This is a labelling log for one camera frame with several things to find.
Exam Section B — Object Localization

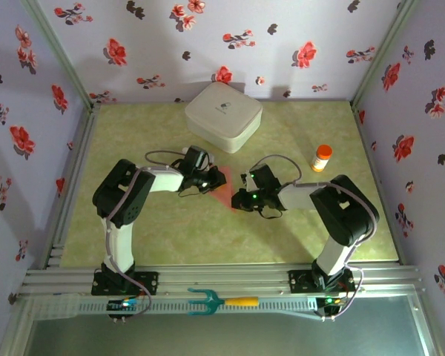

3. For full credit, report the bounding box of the pink paper sheet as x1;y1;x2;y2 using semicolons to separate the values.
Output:
209;166;235;214

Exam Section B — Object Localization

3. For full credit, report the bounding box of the white square plastic box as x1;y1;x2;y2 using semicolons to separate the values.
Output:
184;81;264;154

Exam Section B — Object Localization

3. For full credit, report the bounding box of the orange capped bottle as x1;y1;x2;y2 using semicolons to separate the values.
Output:
310;144;334;174

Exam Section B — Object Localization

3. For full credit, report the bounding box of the wide aluminium frame rail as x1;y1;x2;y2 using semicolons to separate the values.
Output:
20;263;427;297

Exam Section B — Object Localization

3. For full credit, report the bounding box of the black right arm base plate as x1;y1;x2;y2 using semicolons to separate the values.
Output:
288;269;357;294

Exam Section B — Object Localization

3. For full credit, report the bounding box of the teal garden fork yellow handle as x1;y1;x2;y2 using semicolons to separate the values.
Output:
187;287;260;317

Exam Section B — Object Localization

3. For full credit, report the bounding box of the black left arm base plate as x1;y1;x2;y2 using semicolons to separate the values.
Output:
91;270;160;297

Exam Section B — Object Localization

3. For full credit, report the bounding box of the thin aluminium side rail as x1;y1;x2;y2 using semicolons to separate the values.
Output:
350;99;407;266

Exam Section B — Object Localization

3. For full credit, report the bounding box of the grey right arm cable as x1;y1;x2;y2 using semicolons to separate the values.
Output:
251;155;380;322

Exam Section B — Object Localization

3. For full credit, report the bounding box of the grey slotted cable duct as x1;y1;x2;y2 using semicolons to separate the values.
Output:
33;294;320;322

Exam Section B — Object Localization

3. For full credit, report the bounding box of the grooved aluminium side rail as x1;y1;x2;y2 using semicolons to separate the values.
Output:
40;103;101;268

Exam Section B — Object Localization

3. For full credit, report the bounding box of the aluminium frame post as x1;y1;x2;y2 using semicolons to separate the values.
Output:
20;0;97;108
350;0;420;107

